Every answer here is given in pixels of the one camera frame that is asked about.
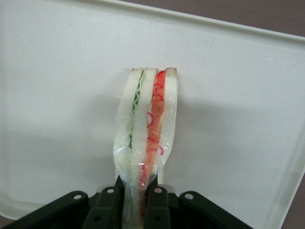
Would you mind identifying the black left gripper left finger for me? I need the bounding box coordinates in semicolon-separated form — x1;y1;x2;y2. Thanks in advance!
4;177;126;229

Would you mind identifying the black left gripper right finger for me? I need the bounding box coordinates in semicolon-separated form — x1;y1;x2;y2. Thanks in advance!
142;178;254;229

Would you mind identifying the triangle sandwich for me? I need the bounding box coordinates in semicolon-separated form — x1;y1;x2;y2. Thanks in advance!
112;67;179;229

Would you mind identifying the beige plastic tray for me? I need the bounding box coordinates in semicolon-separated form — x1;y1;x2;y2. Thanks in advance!
0;0;305;229

